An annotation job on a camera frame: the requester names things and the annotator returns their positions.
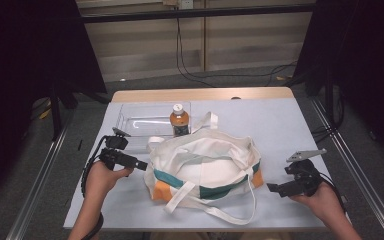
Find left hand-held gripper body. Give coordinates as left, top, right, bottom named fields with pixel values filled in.
left=98, top=126, right=140, bottom=172

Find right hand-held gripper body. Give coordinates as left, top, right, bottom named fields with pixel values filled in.
left=283, top=148, right=328, bottom=198

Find white canvas tote bag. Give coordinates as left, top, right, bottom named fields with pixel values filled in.
left=143, top=111, right=265, bottom=226

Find person's right hand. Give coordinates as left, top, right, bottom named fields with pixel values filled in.
left=289, top=181, right=340, bottom=216

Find person's left hand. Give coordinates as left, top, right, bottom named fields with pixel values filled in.
left=84, top=161, right=135, bottom=202

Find clear plastic tray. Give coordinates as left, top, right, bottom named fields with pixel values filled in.
left=114, top=101, right=192, bottom=154

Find orange drink bottle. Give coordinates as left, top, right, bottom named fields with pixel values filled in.
left=169, top=103, right=191, bottom=138

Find pale blue table mat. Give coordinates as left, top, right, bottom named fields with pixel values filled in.
left=63, top=98, right=353, bottom=232

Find wooden table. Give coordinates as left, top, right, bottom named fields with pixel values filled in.
left=110, top=86, right=295, bottom=104

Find black curtain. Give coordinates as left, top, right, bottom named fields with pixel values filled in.
left=294, top=0, right=384, bottom=168
left=0, top=0, right=108, bottom=209

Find black horizontal bar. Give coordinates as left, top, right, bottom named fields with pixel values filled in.
left=79, top=3, right=316, bottom=24

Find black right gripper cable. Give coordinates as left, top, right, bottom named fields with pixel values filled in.
left=319, top=171, right=348, bottom=214

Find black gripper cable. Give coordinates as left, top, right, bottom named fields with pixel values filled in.
left=319, top=171, right=348, bottom=214
left=80, top=135, right=109, bottom=198

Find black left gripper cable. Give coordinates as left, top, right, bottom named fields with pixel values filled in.
left=80, top=135, right=109, bottom=198

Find metal floor rail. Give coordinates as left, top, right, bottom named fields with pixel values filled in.
left=5, top=109, right=78, bottom=240
left=309, top=96, right=384, bottom=240

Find black floor cable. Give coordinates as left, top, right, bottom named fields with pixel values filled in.
left=175, top=17, right=298, bottom=89

